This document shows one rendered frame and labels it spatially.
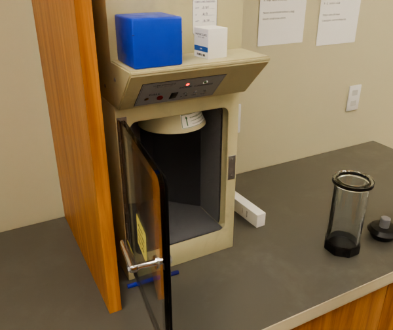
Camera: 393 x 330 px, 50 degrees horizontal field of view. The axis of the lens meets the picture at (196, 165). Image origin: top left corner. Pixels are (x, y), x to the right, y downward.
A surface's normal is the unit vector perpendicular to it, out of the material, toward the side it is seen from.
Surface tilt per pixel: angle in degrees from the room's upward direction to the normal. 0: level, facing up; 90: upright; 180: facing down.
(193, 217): 0
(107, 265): 90
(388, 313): 90
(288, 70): 90
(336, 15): 90
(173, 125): 66
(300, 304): 0
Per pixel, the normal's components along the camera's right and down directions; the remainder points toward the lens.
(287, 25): 0.47, 0.37
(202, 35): -0.82, 0.25
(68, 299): 0.00, -0.90
